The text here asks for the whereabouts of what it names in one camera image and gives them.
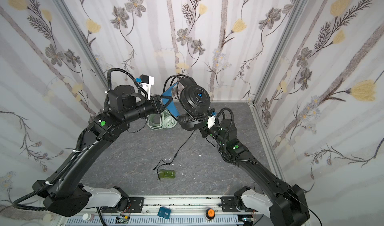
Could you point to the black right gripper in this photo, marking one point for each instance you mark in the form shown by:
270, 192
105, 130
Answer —
206, 131

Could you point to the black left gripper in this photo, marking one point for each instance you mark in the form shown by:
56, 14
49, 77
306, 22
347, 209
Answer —
157, 105

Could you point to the mint green headphones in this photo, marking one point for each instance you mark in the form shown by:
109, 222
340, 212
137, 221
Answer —
161, 121

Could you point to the black and blue headphones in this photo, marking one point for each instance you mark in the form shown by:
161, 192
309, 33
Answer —
194, 99

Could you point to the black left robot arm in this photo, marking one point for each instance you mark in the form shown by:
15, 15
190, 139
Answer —
63, 193

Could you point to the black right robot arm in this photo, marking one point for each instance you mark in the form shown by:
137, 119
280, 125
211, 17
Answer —
284, 204

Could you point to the orange emergency stop button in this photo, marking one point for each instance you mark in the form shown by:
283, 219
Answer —
210, 214

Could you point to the small blue box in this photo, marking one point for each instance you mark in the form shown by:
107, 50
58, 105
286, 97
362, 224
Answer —
164, 213

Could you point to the left black corrugated conduit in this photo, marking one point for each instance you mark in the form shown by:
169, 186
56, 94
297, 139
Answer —
115, 77

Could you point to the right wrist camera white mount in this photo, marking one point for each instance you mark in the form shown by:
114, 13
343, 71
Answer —
211, 117

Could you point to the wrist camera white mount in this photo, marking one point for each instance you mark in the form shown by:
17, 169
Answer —
211, 117
146, 83

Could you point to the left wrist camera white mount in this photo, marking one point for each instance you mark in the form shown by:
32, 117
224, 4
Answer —
146, 83

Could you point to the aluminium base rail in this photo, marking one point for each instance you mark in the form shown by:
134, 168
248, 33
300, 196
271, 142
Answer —
179, 205

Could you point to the white slotted cable duct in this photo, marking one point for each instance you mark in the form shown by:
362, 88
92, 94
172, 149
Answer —
189, 220

